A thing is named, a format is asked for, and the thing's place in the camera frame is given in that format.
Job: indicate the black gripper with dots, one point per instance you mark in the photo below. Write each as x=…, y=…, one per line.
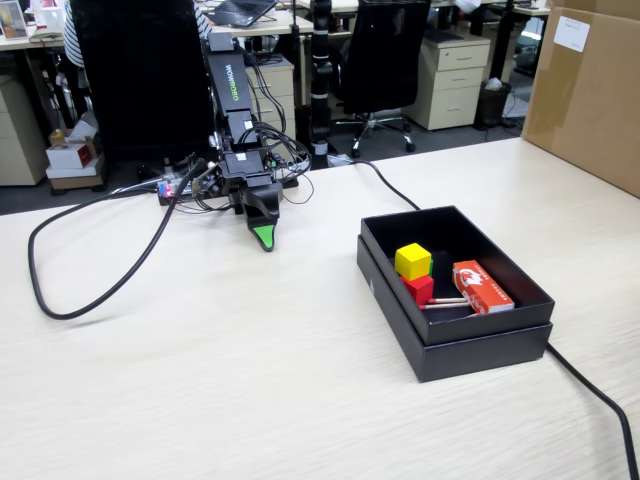
x=245, y=169

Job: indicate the yellow wooden cube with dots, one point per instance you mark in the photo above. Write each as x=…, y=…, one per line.
x=412, y=262

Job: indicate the red wooden cube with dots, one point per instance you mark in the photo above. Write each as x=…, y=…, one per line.
x=419, y=289

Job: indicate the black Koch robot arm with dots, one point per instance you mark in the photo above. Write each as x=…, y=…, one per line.
x=230, y=75

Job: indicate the black cardboard box tray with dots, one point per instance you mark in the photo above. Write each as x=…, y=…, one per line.
x=500, y=250

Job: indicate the black open box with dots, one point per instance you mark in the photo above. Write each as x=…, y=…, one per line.
x=475, y=357

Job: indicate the large brown cardboard box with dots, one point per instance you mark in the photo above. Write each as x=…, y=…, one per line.
x=585, y=110

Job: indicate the controller board with red LED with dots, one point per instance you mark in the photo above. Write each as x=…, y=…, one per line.
x=170, y=191

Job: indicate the beige cabinet with keyhole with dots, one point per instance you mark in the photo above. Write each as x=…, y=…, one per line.
x=275, y=95

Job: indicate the black pole with white bands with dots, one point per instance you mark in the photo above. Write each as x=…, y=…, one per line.
x=321, y=75

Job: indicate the wide black office chair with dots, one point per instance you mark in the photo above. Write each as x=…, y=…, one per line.
x=145, y=75

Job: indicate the beige office desk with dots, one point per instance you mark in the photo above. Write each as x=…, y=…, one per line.
x=285, y=25

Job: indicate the flat brown carton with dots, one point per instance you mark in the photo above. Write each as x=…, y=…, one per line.
x=75, y=181

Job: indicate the short red-tipped matchstick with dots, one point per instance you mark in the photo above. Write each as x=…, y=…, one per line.
x=450, y=300

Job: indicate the black chair with star base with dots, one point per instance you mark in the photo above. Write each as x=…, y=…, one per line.
x=385, y=55

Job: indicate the white and red carton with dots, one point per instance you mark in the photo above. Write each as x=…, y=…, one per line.
x=67, y=156

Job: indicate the black laptop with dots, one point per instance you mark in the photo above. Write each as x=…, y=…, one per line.
x=242, y=11

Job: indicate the orange matchbox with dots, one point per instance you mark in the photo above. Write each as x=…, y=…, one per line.
x=482, y=287

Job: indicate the beige three-drawer cabinet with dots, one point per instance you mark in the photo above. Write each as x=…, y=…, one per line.
x=452, y=80

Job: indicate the black waste bin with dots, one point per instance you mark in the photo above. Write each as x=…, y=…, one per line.
x=494, y=102

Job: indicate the person in striped shirt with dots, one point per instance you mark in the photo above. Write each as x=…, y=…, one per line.
x=72, y=40

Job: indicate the white label sticker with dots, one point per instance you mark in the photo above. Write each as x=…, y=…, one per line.
x=571, y=34

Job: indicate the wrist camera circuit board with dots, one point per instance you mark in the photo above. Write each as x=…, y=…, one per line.
x=205, y=180

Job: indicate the small photo frame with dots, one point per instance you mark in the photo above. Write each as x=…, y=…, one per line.
x=12, y=20

